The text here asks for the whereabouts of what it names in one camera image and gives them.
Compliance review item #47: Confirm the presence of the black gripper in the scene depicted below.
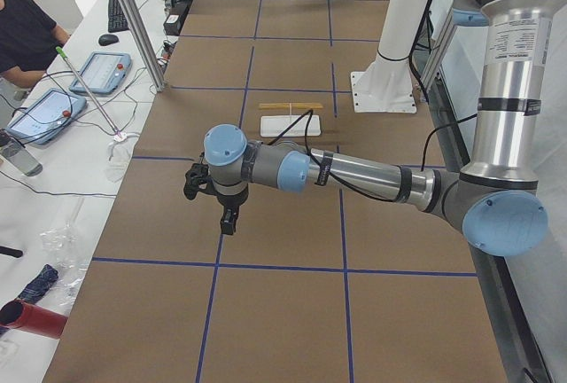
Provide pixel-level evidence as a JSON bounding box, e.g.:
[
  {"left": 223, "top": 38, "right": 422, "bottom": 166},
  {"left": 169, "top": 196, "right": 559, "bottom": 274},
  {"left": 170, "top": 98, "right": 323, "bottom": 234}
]
[{"left": 216, "top": 191, "right": 248, "bottom": 236}]

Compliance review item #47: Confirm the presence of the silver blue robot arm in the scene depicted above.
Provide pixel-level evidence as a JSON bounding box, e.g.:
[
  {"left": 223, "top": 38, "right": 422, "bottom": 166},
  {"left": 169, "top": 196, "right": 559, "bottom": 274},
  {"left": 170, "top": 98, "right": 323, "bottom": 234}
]
[{"left": 183, "top": 0, "right": 566, "bottom": 257}]

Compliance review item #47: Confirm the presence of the white wooden towel rack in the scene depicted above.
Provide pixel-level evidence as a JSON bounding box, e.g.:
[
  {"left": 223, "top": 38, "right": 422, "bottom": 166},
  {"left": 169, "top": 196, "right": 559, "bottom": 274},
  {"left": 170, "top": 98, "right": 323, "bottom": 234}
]
[{"left": 259, "top": 102, "right": 323, "bottom": 138}]

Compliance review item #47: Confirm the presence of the crumpled clear plastic wrap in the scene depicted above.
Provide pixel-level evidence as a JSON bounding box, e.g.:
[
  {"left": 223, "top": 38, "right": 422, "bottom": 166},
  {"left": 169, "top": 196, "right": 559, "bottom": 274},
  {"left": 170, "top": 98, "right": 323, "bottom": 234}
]
[{"left": 40, "top": 197, "right": 89, "bottom": 314}]

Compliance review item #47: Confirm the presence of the far blue teach pendant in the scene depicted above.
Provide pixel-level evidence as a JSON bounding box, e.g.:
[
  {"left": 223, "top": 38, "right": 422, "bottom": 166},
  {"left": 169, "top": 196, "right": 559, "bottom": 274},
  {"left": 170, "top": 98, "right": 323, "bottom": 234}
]
[{"left": 79, "top": 51, "right": 132, "bottom": 96}]

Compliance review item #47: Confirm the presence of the blue teach pendant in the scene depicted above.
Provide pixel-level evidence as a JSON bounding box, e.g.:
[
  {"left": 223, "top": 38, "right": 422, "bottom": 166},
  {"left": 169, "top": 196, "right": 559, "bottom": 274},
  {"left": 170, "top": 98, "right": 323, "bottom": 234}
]
[
  {"left": 6, "top": 89, "right": 87, "bottom": 145},
  {"left": 79, "top": 51, "right": 132, "bottom": 96}
]

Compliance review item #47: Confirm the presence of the dark blue folded umbrella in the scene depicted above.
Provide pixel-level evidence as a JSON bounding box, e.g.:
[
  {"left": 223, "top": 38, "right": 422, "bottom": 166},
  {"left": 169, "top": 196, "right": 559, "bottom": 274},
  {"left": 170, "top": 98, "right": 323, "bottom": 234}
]
[{"left": 18, "top": 264, "right": 58, "bottom": 304}]

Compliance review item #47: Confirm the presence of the near blue teach pendant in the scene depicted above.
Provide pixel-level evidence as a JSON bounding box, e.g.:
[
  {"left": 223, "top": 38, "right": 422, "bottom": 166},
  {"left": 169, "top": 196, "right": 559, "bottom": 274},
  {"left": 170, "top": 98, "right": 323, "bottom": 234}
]
[{"left": 6, "top": 89, "right": 87, "bottom": 145}]

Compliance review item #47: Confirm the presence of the black box white label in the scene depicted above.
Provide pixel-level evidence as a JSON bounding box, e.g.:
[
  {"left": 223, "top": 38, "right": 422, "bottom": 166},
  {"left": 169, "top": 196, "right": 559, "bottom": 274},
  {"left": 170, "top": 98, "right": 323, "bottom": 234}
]
[{"left": 163, "top": 14, "right": 181, "bottom": 36}]

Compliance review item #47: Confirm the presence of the red cylinder tube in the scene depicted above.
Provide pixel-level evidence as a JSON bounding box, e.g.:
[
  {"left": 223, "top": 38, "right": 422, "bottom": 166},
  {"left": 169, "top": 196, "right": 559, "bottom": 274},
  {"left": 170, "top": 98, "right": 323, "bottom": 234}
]
[{"left": 1, "top": 300, "right": 67, "bottom": 339}]

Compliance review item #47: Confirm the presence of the black computer mouse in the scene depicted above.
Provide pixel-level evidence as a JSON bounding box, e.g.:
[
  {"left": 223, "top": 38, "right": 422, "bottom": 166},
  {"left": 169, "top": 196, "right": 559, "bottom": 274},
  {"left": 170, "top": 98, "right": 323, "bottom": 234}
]
[{"left": 98, "top": 34, "right": 120, "bottom": 46}]

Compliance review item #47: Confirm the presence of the clear water bottle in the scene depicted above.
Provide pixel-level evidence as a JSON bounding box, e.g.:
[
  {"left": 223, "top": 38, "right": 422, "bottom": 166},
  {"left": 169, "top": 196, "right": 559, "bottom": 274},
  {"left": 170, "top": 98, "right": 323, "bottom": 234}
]
[{"left": 0, "top": 129, "right": 43, "bottom": 176}]

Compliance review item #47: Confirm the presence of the black keyboard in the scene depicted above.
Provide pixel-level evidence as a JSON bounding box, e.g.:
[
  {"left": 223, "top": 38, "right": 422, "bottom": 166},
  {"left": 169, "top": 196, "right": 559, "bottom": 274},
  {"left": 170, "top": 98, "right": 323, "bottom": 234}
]
[{"left": 107, "top": 0, "right": 128, "bottom": 33}]

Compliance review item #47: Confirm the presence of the silver rod green tip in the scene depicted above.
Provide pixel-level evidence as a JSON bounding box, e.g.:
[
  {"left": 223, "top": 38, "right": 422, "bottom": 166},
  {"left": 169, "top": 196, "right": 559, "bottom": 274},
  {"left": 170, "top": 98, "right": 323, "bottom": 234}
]
[{"left": 55, "top": 46, "right": 127, "bottom": 142}]

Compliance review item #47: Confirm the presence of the person in black shirt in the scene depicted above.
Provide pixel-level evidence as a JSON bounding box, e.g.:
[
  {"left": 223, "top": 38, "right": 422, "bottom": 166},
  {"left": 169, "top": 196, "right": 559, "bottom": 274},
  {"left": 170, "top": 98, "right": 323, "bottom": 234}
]
[{"left": 1, "top": 0, "right": 70, "bottom": 89}]

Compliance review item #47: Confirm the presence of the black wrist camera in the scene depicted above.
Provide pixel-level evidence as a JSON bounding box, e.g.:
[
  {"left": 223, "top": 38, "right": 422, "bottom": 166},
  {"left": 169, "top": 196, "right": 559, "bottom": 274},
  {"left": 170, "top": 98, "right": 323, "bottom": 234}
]
[{"left": 183, "top": 163, "right": 214, "bottom": 200}]

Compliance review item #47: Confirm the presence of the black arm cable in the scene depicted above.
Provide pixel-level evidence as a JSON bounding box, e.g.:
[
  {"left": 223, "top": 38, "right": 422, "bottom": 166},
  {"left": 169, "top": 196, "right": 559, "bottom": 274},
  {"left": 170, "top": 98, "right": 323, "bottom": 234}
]
[{"left": 269, "top": 109, "right": 478, "bottom": 202}]

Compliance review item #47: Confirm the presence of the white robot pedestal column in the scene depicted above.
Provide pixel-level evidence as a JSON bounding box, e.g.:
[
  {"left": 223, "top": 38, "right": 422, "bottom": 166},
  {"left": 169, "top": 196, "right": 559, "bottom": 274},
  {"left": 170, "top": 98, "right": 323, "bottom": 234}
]
[{"left": 351, "top": 0, "right": 428, "bottom": 113}]

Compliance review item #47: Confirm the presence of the aluminium frame post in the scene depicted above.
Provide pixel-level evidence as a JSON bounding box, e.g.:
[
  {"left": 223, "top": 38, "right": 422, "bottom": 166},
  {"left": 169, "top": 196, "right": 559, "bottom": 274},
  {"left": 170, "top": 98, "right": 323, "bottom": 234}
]
[{"left": 118, "top": 0, "right": 166, "bottom": 92}]

